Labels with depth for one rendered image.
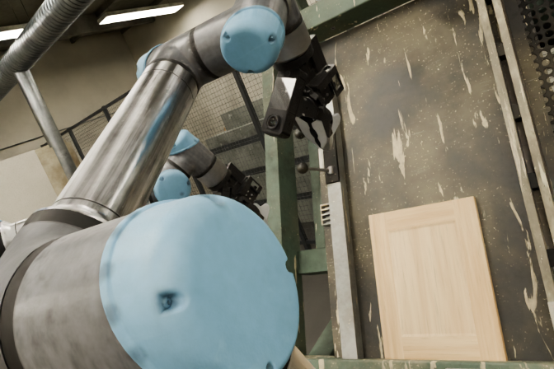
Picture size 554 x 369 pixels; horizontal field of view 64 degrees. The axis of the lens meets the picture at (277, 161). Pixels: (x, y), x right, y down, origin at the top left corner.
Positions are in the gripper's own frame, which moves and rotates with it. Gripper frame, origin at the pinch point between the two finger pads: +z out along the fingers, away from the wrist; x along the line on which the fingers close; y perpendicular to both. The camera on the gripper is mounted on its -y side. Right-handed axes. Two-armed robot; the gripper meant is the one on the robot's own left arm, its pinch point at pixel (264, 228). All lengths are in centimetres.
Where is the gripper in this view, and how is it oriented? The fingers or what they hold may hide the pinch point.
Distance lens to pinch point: 122.4
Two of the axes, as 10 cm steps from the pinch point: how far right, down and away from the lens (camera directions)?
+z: 6.3, 6.4, 4.5
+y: 3.8, -7.5, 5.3
